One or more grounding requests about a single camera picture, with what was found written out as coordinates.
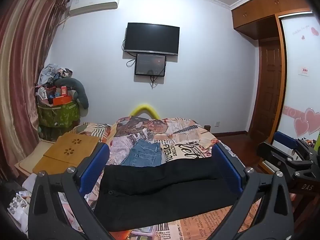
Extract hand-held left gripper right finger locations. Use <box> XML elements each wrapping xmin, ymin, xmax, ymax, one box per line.
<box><xmin>211</xmin><ymin>142</ymin><xmax>294</xmax><ymax>240</ymax></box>

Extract green storage box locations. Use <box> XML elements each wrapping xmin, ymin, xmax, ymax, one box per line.
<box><xmin>37</xmin><ymin>100</ymin><xmax>81</xmax><ymax>128</ymax></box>

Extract blue jeans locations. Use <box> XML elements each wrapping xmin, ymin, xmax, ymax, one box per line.
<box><xmin>122</xmin><ymin>139</ymin><xmax>163</xmax><ymax>167</ymax></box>

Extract striped curtain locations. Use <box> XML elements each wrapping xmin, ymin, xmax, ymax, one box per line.
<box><xmin>0</xmin><ymin>0</ymin><xmax>70</xmax><ymax>180</ymax></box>

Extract grey neck pillow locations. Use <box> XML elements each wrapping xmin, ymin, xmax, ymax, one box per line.
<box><xmin>54</xmin><ymin>77</ymin><xmax>89</xmax><ymax>109</ymax></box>

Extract pile of white packets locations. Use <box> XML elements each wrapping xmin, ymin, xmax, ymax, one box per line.
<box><xmin>7</xmin><ymin>189</ymin><xmax>33</xmax><ymax>231</ymax></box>

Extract yellow foam tube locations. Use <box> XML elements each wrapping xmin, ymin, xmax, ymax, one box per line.
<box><xmin>129</xmin><ymin>102</ymin><xmax>161</xmax><ymax>118</ymax></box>

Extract black pants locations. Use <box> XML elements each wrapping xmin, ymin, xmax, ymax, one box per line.
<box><xmin>94</xmin><ymin>155</ymin><xmax>242</xmax><ymax>232</ymax></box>

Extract black wall television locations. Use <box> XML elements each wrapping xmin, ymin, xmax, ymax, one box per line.
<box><xmin>124</xmin><ymin>22</ymin><xmax>180</xmax><ymax>56</ymax></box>

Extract wooden lap desk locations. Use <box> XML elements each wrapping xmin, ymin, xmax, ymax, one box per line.
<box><xmin>32</xmin><ymin>132</ymin><xmax>100</xmax><ymax>174</ymax></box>

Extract white heart-print wardrobe door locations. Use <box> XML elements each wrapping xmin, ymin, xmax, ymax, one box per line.
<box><xmin>269</xmin><ymin>11</ymin><xmax>320</xmax><ymax>155</ymax></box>

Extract wooden overhead cabinet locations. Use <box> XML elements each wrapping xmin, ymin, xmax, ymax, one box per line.
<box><xmin>231</xmin><ymin>0</ymin><xmax>313</xmax><ymax>40</ymax></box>

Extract pile of clothes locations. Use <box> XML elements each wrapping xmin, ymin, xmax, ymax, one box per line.
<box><xmin>37</xmin><ymin>64</ymin><xmax>73</xmax><ymax>87</ymax></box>

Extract brown wooden door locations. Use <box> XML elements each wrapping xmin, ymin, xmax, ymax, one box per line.
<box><xmin>248</xmin><ymin>39</ymin><xmax>283</xmax><ymax>139</ymax></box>

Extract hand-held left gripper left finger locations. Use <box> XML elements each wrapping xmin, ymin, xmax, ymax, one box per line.
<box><xmin>27</xmin><ymin>142</ymin><xmax>113</xmax><ymax>240</ymax></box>

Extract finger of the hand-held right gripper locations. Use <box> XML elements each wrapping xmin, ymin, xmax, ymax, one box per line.
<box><xmin>272</xmin><ymin>131</ymin><xmax>314</xmax><ymax>155</ymax></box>
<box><xmin>257</xmin><ymin>142</ymin><xmax>314</xmax><ymax>172</ymax></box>

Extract orange box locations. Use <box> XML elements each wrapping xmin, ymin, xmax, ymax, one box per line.
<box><xmin>52</xmin><ymin>96</ymin><xmax>73</xmax><ymax>106</ymax></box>

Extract small black monitor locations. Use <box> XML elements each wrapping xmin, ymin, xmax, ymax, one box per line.
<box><xmin>135</xmin><ymin>53</ymin><xmax>167</xmax><ymax>77</ymax></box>

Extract white air conditioner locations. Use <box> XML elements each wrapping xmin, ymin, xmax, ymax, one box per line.
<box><xmin>67</xmin><ymin>0</ymin><xmax>121</xmax><ymax>16</ymax></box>

